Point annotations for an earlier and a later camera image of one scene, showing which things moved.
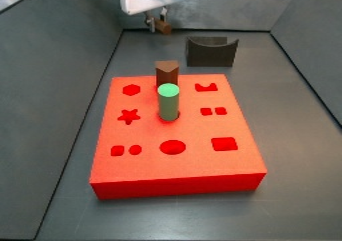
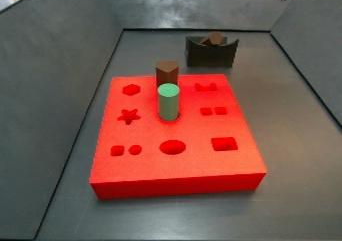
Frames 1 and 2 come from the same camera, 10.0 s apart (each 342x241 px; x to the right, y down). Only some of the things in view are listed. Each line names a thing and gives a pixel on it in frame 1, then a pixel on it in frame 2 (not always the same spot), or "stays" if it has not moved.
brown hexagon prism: (162, 26) → (214, 38)
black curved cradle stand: (210, 51) stays
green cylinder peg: (168, 93) stays
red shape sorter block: (200, 153) stays
